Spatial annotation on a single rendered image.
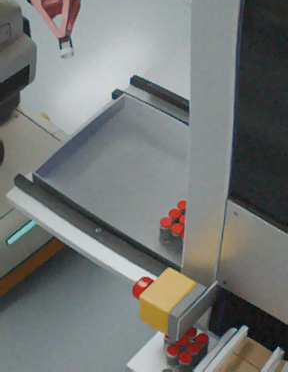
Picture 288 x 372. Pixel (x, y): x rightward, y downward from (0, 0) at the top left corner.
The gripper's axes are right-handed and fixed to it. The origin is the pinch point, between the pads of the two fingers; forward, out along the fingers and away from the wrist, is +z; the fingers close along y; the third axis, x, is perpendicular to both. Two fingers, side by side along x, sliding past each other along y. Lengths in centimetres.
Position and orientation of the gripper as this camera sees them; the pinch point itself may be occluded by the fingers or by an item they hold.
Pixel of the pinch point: (62, 35)
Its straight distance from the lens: 139.3
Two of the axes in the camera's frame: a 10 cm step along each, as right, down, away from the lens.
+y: -2.2, -2.1, -9.5
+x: 9.6, -2.5, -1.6
